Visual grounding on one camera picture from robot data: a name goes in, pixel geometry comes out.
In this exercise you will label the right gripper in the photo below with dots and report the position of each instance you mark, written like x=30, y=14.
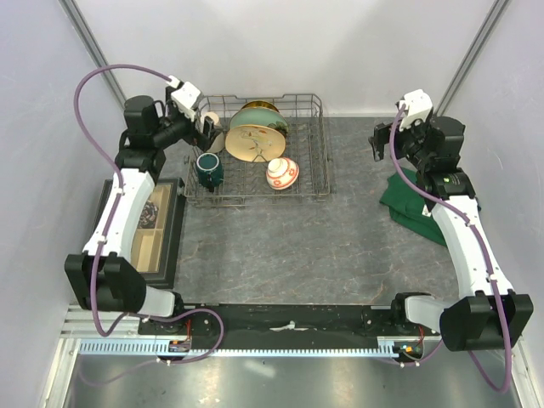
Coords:
x=382, y=137

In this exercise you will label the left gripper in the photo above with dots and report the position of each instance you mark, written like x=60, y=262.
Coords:
x=202, y=140

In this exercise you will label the cream bird pattern plate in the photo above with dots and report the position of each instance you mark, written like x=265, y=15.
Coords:
x=253, y=143

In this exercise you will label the mint green flower plate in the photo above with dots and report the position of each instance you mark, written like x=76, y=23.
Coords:
x=259, y=116

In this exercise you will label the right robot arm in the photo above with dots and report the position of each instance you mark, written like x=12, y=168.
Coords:
x=488, y=314

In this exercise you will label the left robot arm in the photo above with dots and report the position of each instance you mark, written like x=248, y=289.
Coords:
x=102, y=276

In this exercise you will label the beige plastic cup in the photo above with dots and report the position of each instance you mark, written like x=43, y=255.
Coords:
x=214, y=132

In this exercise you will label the dark green mug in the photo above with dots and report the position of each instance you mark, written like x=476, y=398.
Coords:
x=210, y=171

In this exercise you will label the green folded cloth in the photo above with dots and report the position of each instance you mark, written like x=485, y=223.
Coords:
x=406, y=208

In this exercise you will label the yellow black patterned plate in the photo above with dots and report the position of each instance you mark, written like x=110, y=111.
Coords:
x=259, y=104

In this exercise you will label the white red patterned bowl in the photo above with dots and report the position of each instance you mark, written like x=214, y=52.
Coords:
x=281, y=173

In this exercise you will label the black framed compartment box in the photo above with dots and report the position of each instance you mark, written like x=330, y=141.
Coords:
x=141, y=222

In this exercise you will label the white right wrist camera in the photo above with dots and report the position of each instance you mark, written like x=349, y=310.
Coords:
x=417, y=106

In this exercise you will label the grey wire dish rack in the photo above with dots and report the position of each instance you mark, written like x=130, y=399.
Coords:
x=245, y=181

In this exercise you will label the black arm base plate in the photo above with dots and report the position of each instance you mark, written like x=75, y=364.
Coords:
x=310, y=326

